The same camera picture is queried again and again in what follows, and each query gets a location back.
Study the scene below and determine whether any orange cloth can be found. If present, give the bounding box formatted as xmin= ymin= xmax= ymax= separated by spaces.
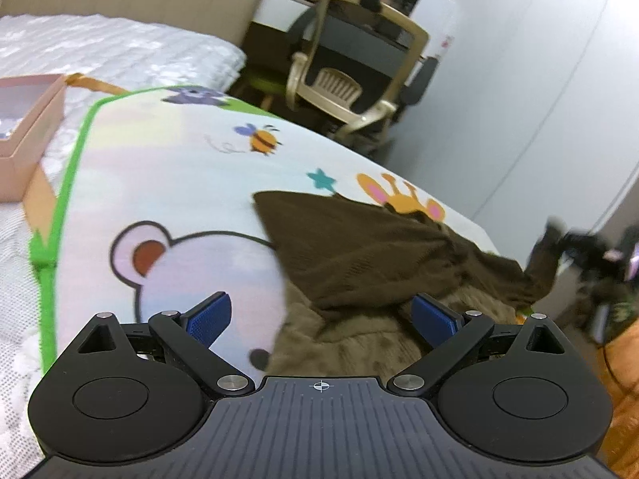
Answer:
xmin=596 ymin=328 xmax=639 ymax=477

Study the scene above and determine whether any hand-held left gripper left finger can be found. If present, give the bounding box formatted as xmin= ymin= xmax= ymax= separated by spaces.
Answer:
xmin=80 ymin=291 xmax=254 ymax=395

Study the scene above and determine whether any dark brown knit garment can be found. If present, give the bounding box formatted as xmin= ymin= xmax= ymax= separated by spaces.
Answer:
xmin=252 ymin=190 xmax=550 ymax=323

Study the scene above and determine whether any beige office chair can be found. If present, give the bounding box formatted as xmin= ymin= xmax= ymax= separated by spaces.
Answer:
xmin=286 ymin=0 xmax=431 ymax=141

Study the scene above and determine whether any white wardrobe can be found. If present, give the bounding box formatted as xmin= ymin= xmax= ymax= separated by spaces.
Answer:
xmin=374 ymin=0 xmax=639 ymax=265

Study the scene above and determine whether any pink cardboard box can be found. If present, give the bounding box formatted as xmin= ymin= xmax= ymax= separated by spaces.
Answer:
xmin=0 ymin=74 xmax=68 ymax=204

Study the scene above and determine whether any cartoon animal printed blanket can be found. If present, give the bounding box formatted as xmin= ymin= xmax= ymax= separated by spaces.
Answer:
xmin=27 ymin=85 xmax=500 ymax=377

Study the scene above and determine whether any green stool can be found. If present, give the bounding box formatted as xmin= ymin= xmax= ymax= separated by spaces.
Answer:
xmin=244 ymin=72 xmax=286 ymax=111

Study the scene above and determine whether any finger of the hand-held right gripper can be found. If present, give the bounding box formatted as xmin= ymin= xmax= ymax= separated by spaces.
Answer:
xmin=524 ymin=216 xmax=570 ymax=301

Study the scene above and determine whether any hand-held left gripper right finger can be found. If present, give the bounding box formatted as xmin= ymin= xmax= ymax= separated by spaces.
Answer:
xmin=388 ymin=294 xmax=565 ymax=396

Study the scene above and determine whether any light brown fleece cloth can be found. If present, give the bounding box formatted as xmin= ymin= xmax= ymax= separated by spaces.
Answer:
xmin=264 ymin=282 xmax=522 ymax=377

